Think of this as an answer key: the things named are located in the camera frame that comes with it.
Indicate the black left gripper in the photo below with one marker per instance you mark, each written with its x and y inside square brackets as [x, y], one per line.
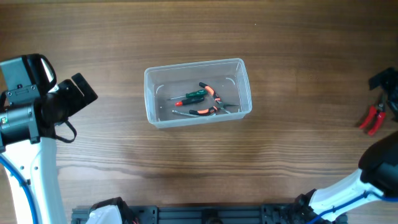
[74, 94]

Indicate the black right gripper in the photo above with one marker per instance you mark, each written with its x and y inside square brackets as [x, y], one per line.
[382, 83]

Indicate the red pruning shears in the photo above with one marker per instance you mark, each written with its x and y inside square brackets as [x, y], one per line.
[375, 117]

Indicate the silver socket wrench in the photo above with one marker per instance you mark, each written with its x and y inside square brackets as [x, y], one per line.
[190, 115]

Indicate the red black screwdriver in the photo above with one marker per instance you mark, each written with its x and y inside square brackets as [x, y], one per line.
[180, 102]

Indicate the green handled screwdriver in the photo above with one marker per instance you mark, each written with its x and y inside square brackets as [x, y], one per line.
[195, 94]

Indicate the orange black needle-nose pliers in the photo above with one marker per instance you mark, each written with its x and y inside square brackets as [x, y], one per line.
[215, 103]

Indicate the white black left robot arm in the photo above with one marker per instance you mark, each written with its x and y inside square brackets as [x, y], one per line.
[32, 105]

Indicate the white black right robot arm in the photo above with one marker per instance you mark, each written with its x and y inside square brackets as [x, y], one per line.
[375, 179]

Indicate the clear plastic container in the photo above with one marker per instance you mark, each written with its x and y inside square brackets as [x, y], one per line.
[228, 77]

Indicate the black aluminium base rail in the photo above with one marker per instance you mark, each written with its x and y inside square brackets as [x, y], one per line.
[269, 213]

